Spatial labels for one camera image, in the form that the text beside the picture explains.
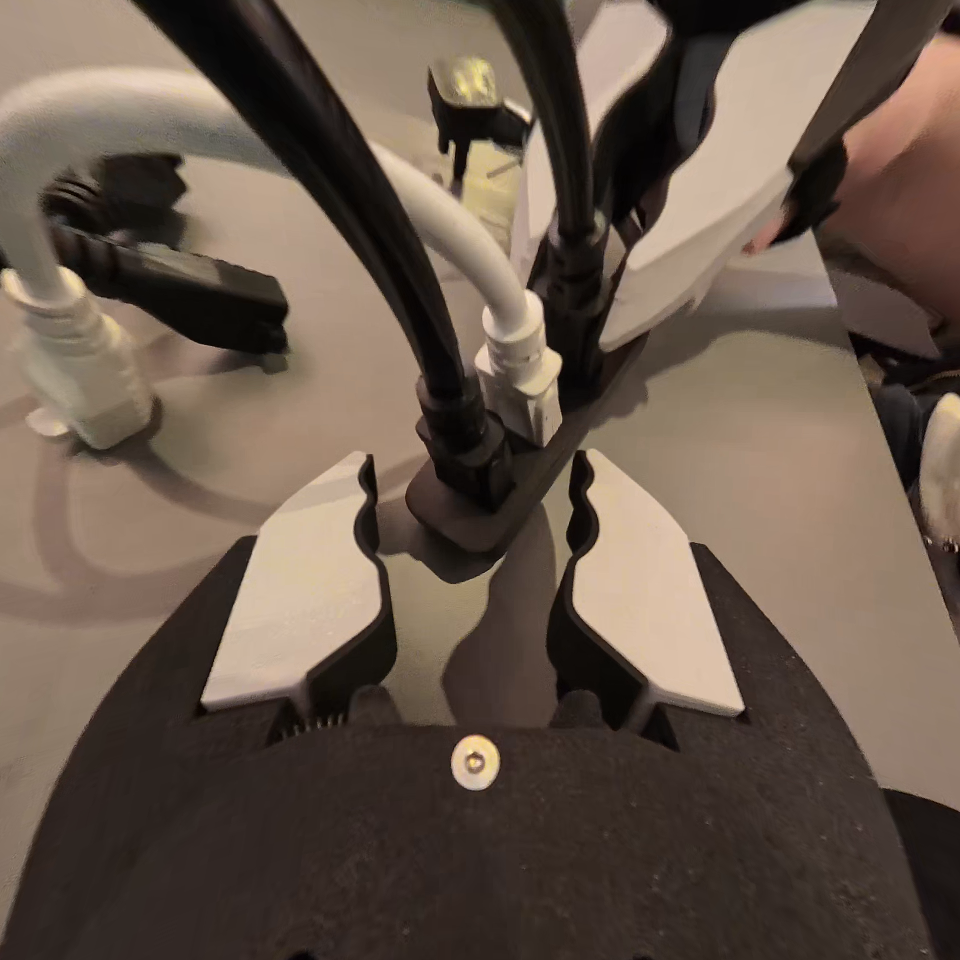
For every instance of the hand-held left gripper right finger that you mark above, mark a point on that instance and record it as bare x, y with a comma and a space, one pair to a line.
645, 600

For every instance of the black three-pin power plug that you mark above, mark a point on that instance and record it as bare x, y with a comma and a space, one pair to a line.
469, 101

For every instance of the black power strip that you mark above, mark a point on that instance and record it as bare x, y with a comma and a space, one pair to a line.
480, 525

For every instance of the person's right hand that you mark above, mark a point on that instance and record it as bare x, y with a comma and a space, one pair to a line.
907, 187

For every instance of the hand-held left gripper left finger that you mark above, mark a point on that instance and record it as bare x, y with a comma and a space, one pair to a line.
300, 585

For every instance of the white rounded object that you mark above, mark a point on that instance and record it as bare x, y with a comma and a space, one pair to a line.
943, 465

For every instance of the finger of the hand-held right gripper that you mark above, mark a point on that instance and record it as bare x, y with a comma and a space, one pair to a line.
622, 67
697, 262

